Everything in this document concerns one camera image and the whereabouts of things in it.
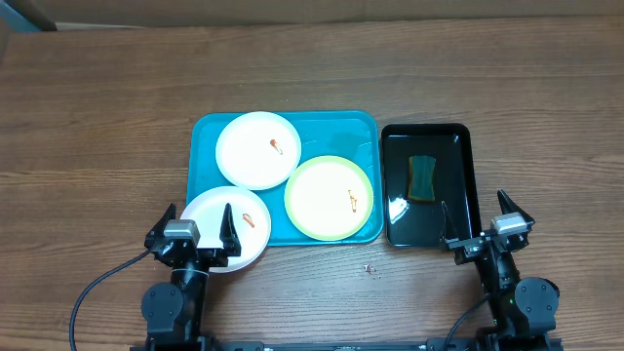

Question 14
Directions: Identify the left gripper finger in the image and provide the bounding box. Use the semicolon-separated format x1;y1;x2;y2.
144;203;176;244
219;203;242;256

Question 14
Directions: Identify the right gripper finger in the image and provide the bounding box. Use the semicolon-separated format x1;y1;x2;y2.
439;201;458;252
497;188;535;226

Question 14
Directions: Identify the pinkish white plate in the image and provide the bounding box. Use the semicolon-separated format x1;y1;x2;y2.
181;186;271;273

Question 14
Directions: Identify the green yellow sponge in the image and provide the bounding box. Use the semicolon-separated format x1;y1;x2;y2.
408;155;436;202

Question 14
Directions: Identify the white plate top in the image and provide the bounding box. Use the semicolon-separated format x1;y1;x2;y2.
215;111;302;190

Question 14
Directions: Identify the yellow green rimmed plate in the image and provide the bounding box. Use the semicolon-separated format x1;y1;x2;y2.
284;155;374;242

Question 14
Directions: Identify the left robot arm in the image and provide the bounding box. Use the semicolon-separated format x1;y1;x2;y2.
141;204;241;351

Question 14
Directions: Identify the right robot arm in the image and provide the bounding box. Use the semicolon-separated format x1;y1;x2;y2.
440;189;564;351

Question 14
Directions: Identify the black rectangular tray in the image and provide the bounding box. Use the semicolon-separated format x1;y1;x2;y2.
380;123;482;249

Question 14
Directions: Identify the small debris on table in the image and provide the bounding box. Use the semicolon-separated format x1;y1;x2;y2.
363;258;381;280

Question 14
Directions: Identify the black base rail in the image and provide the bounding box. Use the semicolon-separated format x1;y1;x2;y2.
129;335;565;351

